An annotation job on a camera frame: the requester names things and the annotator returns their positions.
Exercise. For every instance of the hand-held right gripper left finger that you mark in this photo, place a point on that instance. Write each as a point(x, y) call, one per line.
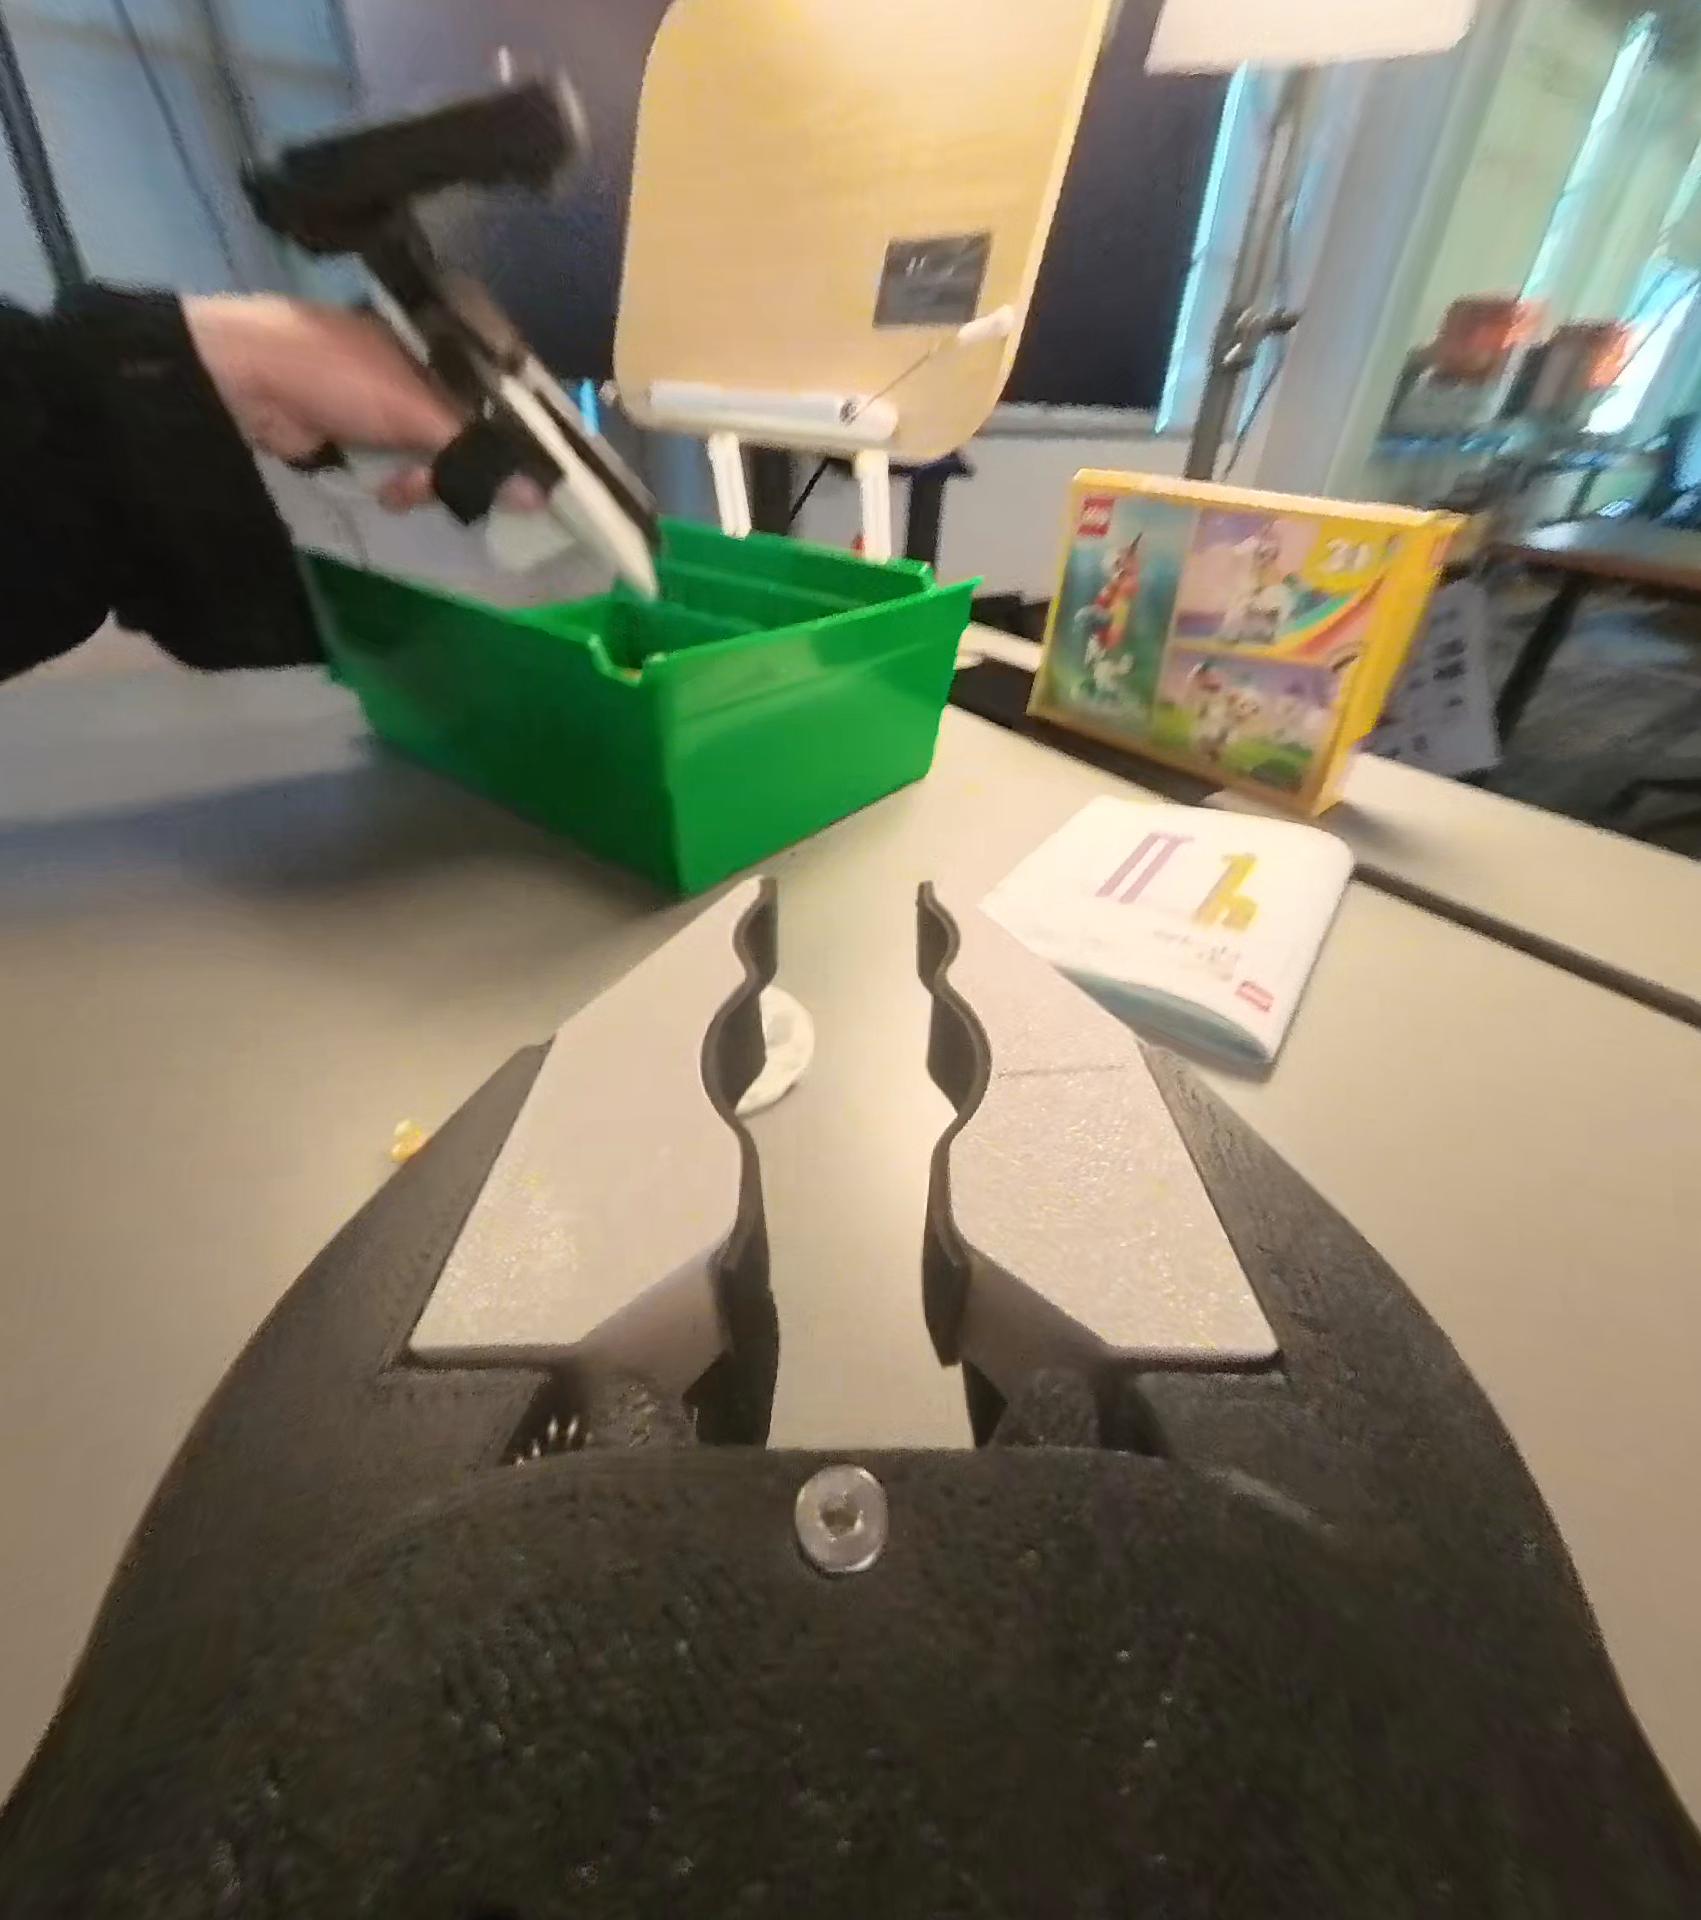
point(581, 1201)

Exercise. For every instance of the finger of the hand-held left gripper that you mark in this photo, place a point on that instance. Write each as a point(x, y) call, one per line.
point(603, 459)
point(594, 502)

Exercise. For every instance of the white round studded plate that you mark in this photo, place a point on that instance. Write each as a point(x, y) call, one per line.
point(785, 1050)

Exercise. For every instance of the bright rectangular light panel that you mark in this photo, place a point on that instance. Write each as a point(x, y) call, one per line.
point(1300, 30)

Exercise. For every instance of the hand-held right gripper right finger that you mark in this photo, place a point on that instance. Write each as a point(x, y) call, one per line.
point(1105, 1201)

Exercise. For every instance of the person's left forearm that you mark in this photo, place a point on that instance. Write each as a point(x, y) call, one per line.
point(54, 495)

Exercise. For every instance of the yellow toy set box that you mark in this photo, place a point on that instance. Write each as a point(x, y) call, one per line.
point(1239, 644)

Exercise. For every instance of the small multicoloured brick piece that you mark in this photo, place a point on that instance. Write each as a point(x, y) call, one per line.
point(408, 1141)

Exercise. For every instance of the thick instruction booklet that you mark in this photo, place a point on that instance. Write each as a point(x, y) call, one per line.
point(1181, 915)

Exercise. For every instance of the green plastic bin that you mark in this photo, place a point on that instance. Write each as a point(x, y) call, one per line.
point(761, 721)

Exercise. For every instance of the grey light stand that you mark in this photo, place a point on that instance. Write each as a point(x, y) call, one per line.
point(1239, 300)

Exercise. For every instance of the printed white sheet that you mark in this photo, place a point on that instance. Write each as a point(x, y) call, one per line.
point(1444, 674)

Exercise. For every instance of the black light stand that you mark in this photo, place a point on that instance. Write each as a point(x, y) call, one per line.
point(25, 150)

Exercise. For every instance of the person's left hand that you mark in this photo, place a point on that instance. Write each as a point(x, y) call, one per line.
point(310, 374)

